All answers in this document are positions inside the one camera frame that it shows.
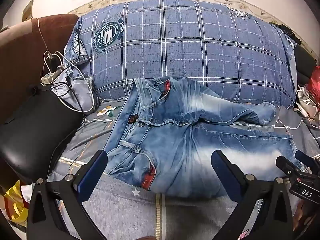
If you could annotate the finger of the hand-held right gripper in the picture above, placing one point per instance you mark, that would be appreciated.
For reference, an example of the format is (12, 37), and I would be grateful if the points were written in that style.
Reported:
(306, 158)
(287, 166)

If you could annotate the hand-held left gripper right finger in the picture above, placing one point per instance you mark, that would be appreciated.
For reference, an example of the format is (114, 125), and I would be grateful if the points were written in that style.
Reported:
(225, 173)

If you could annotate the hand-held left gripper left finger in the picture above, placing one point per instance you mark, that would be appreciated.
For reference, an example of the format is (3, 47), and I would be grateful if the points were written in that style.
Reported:
(92, 173)

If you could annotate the blue denim pants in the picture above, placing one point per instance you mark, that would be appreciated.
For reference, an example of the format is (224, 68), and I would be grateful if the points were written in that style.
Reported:
(175, 142)

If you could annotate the white crumpled plastic bag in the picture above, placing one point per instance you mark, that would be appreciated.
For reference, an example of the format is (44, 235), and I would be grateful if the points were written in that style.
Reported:
(306, 102)

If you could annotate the grey patterned bed sheet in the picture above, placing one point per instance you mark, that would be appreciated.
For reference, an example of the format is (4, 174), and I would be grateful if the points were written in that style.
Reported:
(140, 217)

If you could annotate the red plastic bag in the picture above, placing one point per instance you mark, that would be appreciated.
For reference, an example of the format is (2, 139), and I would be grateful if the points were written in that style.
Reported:
(315, 82)

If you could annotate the yellow plastic packaging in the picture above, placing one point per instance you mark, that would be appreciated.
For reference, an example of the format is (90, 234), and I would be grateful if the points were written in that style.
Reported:
(16, 202)

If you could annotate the black bag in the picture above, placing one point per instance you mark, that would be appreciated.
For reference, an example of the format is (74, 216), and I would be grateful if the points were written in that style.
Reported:
(303, 60)

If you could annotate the white power strip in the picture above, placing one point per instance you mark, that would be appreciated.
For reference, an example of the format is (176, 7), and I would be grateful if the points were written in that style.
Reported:
(51, 75)

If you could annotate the blue plaid quilt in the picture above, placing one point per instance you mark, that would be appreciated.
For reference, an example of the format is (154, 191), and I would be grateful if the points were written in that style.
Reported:
(187, 50)

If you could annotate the wall picture frame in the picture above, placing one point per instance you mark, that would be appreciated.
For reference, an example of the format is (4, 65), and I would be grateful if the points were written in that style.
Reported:
(28, 8)

